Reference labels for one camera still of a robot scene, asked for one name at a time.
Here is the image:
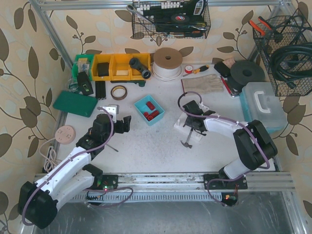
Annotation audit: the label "small hammer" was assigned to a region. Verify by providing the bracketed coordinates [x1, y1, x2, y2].
[181, 128, 194, 149]

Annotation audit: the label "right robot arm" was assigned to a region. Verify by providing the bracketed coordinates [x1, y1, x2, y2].
[121, 91, 277, 179]

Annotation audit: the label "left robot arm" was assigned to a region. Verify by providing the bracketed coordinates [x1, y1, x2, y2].
[18, 107, 132, 229]

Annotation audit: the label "red spring middle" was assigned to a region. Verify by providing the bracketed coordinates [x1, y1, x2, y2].
[149, 110, 159, 119]

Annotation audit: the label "long red spring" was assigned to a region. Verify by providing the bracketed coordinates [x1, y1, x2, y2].
[146, 101, 155, 110]

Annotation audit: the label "white peg board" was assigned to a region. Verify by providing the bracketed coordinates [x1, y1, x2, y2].
[174, 118, 203, 142]

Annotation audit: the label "light blue plastic box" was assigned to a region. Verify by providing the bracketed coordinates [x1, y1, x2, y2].
[134, 95, 165, 126]

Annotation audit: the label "metal nail pin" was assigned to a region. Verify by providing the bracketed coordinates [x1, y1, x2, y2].
[106, 144, 119, 152]

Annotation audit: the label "brown tape roll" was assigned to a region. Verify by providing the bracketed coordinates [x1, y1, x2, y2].
[111, 85, 128, 100]

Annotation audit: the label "beige work glove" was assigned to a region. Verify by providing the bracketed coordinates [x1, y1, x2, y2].
[181, 74, 224, 95]

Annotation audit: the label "green plastic lid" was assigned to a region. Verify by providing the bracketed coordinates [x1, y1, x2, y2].
[53, 91, 98, 117]

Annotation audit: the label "black ribbed block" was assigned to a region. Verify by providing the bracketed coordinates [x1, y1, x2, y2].
[95, 81, 106, 100]

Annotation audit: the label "grey pipe fitting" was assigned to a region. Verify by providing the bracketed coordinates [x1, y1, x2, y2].
[129, 58, 151, 79]

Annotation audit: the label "yellow storage bin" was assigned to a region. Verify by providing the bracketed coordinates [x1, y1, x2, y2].
[91, 53, 151, 81]

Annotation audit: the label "round beige power socket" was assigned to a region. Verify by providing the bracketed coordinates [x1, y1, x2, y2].
[55, 125, 76, 145]

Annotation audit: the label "red white tape roll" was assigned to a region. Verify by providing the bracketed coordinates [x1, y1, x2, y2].
[184, 65, 193, 74]

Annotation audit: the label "black green meter device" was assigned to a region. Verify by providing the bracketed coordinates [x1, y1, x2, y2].
[77, 72, 94, 96]

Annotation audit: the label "yellow black screwdriver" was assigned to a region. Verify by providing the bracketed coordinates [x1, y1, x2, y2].
[183, 65, 209, 77]

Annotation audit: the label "black box in bin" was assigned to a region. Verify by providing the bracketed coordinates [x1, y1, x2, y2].
[97, 62, 109, 77]

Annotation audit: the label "black disc spool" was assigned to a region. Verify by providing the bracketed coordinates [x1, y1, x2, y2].
[228, 60, 265, 92]

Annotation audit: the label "green storage bin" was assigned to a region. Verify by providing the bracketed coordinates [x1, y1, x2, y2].
[72, 54, 94, 81]

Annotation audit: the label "black electrical tape roll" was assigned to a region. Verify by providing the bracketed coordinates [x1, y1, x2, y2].
[170, 14, 190, 25]

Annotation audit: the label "silver wrench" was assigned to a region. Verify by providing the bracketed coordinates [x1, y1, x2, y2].
[126, 5, 154, 24]

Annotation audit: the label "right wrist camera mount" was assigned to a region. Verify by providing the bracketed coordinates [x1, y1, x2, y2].
[183, 100, 215, 116]

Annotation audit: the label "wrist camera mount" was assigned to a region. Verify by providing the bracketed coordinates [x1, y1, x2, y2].
[97, 104, 119, 123]
[183, 100, 215, 116]

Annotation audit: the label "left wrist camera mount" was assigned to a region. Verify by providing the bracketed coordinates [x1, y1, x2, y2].
[97, 104, 119, 123]

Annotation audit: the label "green bin rail base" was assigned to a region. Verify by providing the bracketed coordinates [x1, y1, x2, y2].
[110, 80, 146, 87]

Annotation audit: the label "clear toolbox white handle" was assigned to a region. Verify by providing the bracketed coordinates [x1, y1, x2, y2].
[239, 82, 288, 134]

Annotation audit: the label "white cable spool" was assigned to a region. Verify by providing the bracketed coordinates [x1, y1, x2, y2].
[152, 47, 183, 82]

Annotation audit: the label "white power cord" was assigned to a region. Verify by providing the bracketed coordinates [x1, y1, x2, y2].
[39, 137, 64, 171]

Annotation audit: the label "top wire basket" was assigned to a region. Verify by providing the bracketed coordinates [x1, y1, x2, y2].
[127, 0, 211, 41]

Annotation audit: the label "wire basket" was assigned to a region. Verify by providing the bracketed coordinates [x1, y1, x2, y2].
[253, 15, 312, 97]
[127, 0, 211, 41]

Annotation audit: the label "orange handled pliers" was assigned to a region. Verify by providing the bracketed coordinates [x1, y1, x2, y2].
[248, 16, 273, 36]

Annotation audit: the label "coiled black hose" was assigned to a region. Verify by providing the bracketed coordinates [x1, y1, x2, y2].
[270, 14, 312, 85]

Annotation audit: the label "right wire basket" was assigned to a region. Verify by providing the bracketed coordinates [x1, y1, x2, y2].
[253, 15, 312, 97]

